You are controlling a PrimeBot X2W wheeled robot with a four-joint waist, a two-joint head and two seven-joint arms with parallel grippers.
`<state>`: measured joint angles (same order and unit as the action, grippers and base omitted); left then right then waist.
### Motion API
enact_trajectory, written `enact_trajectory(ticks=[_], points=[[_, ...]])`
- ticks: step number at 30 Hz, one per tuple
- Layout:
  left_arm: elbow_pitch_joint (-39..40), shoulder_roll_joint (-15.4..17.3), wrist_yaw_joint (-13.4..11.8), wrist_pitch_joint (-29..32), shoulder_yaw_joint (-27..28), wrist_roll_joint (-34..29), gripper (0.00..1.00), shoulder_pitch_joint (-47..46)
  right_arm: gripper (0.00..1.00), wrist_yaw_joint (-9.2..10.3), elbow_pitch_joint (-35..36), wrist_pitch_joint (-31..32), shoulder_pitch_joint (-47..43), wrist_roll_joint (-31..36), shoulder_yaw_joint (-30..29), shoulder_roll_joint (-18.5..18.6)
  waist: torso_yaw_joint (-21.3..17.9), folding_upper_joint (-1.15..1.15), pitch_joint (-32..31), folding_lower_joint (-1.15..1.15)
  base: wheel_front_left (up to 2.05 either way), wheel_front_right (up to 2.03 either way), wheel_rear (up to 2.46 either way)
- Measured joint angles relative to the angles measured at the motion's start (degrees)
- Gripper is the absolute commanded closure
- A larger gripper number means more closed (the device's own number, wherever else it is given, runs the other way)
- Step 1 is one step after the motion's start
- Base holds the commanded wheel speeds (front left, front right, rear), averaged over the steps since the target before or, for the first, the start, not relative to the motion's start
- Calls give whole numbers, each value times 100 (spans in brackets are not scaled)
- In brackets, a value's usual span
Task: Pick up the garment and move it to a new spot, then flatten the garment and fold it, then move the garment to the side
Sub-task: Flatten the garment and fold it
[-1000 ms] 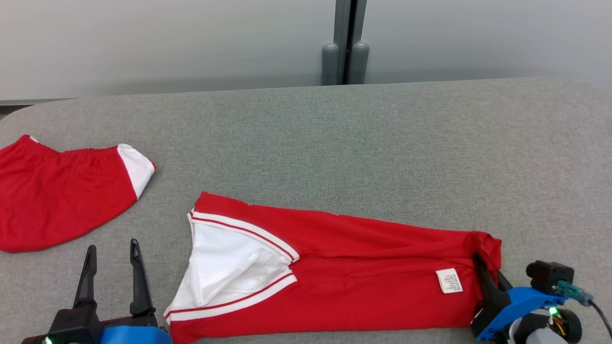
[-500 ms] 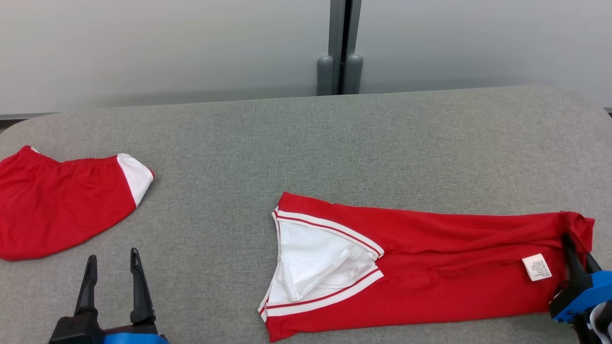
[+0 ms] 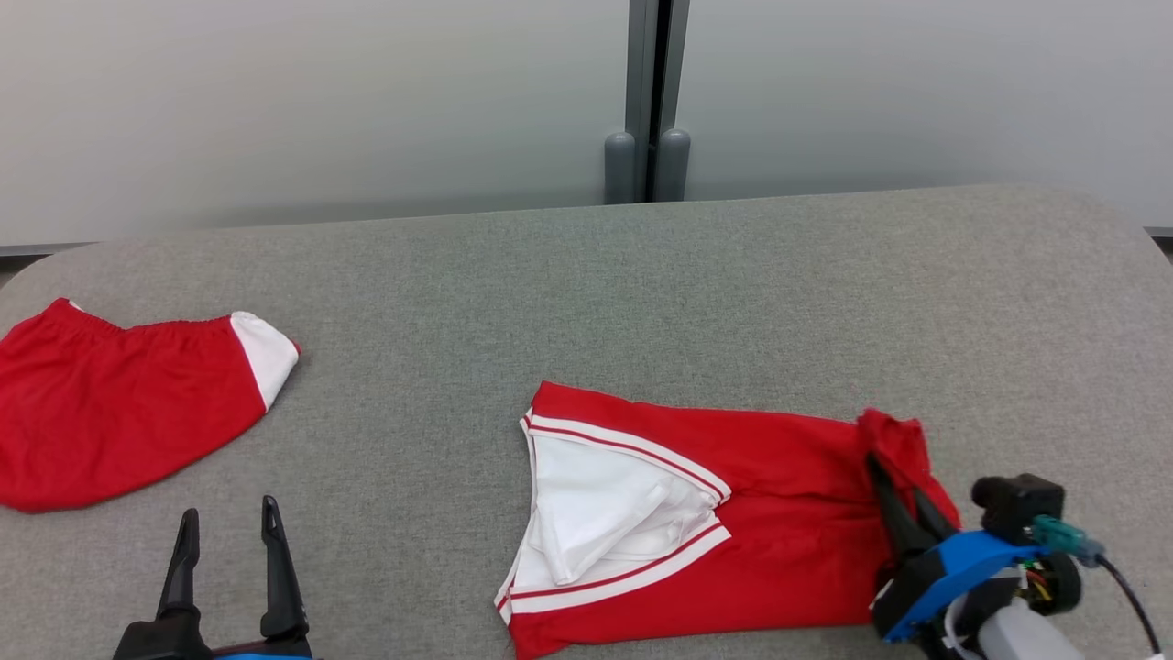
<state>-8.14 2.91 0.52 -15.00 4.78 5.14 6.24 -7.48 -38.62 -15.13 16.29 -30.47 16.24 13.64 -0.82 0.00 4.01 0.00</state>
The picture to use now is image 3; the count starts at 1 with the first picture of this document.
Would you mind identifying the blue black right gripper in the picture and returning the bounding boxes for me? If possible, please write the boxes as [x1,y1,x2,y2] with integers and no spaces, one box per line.
[865,453,1043,642]

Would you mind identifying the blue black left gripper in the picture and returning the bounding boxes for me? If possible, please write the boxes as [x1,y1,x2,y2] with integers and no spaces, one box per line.
[112,495,317,660]

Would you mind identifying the red jersey with white trim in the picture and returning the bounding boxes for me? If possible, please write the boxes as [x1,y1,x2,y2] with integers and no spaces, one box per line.
[495,380,963,660]

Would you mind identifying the red shorts with white stripe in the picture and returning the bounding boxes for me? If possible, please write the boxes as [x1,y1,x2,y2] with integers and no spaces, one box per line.
[0,297,301,512]

